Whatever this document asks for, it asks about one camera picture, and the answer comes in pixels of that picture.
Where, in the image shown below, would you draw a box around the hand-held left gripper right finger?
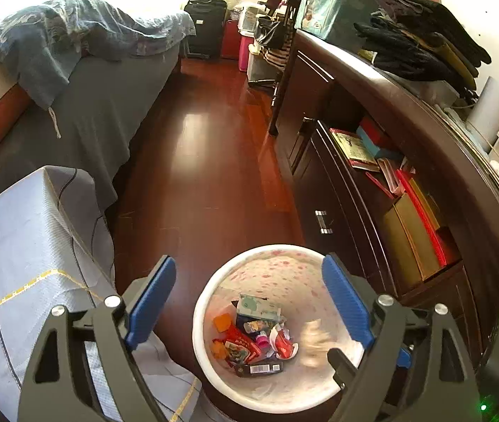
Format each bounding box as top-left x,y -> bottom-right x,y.
321,252 -> 481,422

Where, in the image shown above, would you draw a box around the grey flat board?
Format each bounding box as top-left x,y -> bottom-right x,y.
467,77 -> 499,141

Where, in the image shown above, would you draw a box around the black handbag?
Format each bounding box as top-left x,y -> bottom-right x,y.
254,15 -> 292,52

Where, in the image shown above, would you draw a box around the picture-printed packet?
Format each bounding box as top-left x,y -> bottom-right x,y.
243,320 -> 277,337

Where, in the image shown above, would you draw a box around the red snack packet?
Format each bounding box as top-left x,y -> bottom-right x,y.
223,327 -> 263,367

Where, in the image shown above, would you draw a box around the red flat boxes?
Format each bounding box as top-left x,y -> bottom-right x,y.
397,169 -> 449,269

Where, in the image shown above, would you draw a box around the grey bed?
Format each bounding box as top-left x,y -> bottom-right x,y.
0,44 -> 184,220

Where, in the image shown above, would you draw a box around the red suitcase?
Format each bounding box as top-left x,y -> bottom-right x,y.
221,20 -> 242,60

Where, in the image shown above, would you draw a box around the red and white wrapper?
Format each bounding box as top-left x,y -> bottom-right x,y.
269,323 -> 301,360

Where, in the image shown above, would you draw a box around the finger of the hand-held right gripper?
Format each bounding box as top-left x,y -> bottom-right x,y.
328,347 -> 365,391

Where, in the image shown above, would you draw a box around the blue patterned blanket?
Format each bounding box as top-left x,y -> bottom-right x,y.
0,0 -> 196,110

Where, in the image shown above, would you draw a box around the green and red book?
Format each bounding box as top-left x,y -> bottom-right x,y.
329,128 -> 380,172

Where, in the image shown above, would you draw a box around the pink box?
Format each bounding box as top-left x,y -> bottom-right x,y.
239,35 -> 255,73

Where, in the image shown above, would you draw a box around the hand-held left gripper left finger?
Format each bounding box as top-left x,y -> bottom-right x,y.
16,255 -> 177,422

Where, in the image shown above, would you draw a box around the stack of dark clothes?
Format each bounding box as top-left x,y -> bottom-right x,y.
355,0 -> 492,94

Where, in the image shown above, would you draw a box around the white tissue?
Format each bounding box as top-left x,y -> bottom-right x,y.
302,319 -> 335,367

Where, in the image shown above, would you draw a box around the teal box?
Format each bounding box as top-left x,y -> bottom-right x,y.
357,119 -> 404,161

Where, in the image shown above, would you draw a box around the white pink-dotted bin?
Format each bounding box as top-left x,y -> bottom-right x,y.
192,245 -> 371,409

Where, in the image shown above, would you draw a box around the black packet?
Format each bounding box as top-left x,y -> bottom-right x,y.
234,360 -> 285,379

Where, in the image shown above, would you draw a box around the striped bag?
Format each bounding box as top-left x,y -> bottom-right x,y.
265,44 -> 292,72

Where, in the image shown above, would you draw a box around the black suitcase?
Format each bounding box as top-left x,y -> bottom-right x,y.
183,0 -> 228,60

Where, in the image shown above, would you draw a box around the books and folders on shelf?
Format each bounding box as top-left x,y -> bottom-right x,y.
381,193 -> 442,283

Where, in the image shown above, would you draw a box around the blue checked tablecloth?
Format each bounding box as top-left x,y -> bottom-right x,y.
0,166 -> 215,422

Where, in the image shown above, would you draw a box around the dark wooden cabinet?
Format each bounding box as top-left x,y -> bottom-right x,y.
271,28 -> 499,379

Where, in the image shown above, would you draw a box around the white plastic container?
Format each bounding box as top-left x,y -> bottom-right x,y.
236,4 -> 263,36

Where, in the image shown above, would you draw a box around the teal bag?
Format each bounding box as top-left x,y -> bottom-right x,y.
296,0 -> 391,42

